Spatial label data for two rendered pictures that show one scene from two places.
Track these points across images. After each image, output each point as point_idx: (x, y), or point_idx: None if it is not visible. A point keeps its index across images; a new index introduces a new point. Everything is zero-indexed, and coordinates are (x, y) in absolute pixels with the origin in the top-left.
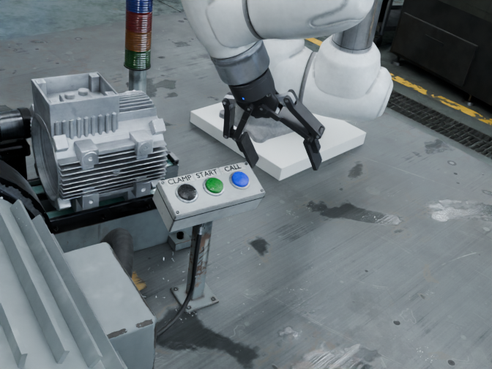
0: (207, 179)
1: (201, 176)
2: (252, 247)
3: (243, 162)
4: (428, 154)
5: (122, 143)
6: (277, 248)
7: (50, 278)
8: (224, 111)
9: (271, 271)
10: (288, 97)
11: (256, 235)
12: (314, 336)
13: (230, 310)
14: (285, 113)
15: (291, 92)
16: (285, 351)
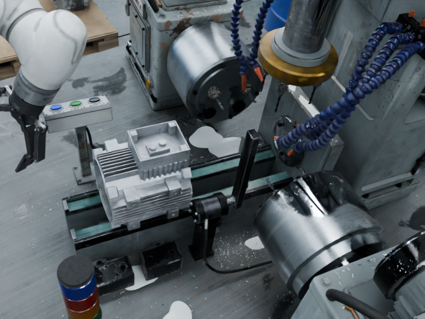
0: (79, 104)
1: (81, 107)
2: (28, 209)
3: (48, 115)
4: None
5: (126, 145)
6: (8, 207)
7: None
8: (45, 134)
9: (25, 187)
10: (9, 85)
11: (18, 221)
12: (24, 142)
13: (67, 162)
14: (7, 104)
15: (4, 86)
16: (46, 137)
